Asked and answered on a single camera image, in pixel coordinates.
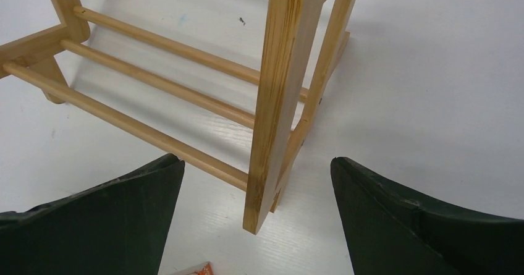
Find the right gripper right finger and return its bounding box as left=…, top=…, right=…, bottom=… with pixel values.
left=330, top=157, right=523, bottom=274

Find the Little Women book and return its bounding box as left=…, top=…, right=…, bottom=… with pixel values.
left=172, top=261, right=214, bottom=275

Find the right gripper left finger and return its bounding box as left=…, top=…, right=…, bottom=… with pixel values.
left=1, top=154, right=185, bottom=274

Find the wooden book rack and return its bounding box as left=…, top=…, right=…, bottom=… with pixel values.
left=1, top=0, right=356, bottom=234

